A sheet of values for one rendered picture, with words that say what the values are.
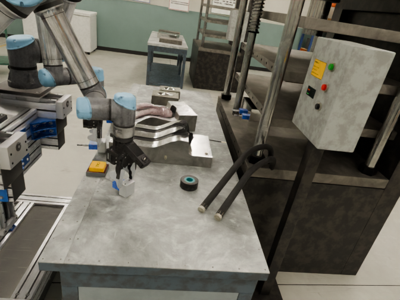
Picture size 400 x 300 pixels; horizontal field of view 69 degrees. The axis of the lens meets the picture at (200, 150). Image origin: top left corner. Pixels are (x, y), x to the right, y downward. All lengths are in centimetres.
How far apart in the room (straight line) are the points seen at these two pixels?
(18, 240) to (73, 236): 94
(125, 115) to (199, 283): 61
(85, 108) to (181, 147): 55
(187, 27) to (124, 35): 171
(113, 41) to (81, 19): 117
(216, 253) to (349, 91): 76
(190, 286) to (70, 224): 45
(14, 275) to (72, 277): 77
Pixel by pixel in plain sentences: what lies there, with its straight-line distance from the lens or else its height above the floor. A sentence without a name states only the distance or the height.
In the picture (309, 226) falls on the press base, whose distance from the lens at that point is 197.
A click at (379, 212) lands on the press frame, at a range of 212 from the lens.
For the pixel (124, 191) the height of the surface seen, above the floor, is 84.
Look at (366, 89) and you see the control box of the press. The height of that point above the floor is 133.
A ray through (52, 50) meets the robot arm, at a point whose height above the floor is 127.
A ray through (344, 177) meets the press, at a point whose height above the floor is 78.
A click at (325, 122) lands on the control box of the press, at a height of 119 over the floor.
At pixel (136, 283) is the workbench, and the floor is 70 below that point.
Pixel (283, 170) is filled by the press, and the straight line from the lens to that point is 165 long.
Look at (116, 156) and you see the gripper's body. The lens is 111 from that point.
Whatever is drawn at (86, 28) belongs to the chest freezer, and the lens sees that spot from 789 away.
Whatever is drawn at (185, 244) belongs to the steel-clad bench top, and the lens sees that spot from 103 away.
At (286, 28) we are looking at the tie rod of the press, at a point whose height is 148.
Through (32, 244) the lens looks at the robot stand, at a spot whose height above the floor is 21.
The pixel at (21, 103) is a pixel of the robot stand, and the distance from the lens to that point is 169.
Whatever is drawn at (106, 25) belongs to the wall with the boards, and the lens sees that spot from 866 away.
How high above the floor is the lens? 153
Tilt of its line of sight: 27 degrees down
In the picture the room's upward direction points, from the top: 9 degrees clockwise
